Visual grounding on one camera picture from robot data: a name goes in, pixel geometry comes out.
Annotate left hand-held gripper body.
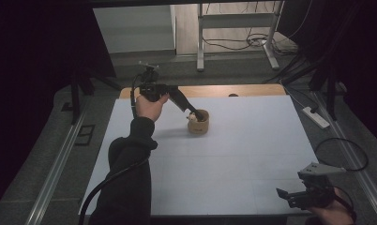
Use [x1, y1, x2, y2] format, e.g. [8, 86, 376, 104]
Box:
[138, 61, 172, 103]

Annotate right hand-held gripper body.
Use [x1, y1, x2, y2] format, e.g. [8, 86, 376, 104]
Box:
[297, 162, 347, 209]

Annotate tan round holder cup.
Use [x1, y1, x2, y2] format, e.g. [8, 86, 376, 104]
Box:
[187, 108, 210, 136]

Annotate person's left hand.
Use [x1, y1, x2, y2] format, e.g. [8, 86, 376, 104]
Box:
[135, 93, 171, 123]

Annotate person's right hand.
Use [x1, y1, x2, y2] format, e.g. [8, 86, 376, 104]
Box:
[308, 187, 356, 225]

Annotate grey panel board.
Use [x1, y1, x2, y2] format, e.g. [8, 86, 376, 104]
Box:
[92, 4, 177, 54]

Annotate white table cover sheet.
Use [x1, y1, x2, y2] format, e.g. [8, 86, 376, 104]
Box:
[80, 95, 318, 217]

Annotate white power strip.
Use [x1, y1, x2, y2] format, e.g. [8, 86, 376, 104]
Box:
[302, 106, 331, 129]

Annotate black tripod stand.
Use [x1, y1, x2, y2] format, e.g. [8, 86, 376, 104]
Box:
[261, 52, 349, 122]
[60, 69, 124, 126]

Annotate black floor socket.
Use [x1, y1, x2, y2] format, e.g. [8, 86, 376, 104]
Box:
[74, 124, 96, 146]

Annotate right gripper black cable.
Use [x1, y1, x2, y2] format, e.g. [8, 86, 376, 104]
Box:
[333, 186, 358, 223]

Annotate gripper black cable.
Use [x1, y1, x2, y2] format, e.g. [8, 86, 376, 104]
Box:
[78, 74, 151, 225]
[333, 186, 358, 223]

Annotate metal floor rail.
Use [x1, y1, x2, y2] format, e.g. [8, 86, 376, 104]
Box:
[24, 111, 88, 225]
[312, 92, 377, 223]

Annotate black looped cable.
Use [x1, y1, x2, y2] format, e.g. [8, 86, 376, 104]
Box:
[314, 137, 369, 173]

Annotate white metal stand frame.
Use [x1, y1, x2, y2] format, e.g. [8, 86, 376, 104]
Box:
[196, 0, 285, 72]

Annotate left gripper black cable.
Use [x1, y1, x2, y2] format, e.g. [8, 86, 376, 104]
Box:
[78, 74, 151, 225]

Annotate black floor cables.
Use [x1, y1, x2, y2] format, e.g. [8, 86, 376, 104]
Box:
[202, 0, 312, 58]

